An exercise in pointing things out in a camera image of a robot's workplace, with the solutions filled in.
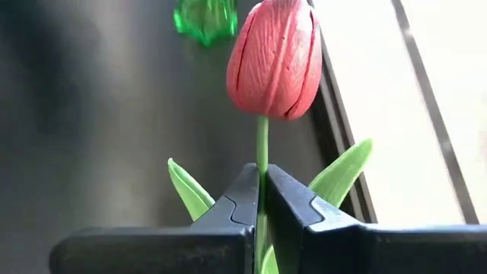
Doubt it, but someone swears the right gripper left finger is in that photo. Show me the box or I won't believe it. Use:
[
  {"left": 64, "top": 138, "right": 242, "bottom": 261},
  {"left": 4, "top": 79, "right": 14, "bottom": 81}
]
[{"left": 48, "top": 163, "right": 261, "bottom": 274}]

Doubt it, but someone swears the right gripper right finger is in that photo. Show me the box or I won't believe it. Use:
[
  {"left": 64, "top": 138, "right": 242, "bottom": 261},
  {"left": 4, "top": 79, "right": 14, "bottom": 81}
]
[{"left": 265, "top": 164, "right": 487, "bottom": 274}]

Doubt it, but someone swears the green glass vase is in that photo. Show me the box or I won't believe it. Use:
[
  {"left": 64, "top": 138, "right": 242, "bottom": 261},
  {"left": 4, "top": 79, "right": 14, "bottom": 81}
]
[{"left": 173, "top": 0, "right": 239, "bottom": 49}]

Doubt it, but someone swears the red artificial tulip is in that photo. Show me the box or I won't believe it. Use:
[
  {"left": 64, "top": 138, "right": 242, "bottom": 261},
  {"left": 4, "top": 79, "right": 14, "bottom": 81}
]
[{"left": 167, "top": 0, "right": 374, "bottom": 274}]

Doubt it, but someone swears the black aluminium table frame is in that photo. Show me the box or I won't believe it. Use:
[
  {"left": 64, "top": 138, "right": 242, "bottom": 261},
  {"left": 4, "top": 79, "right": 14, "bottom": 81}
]
[{"left": 307, "top": 0, "right": 380, "bottom": 225}]

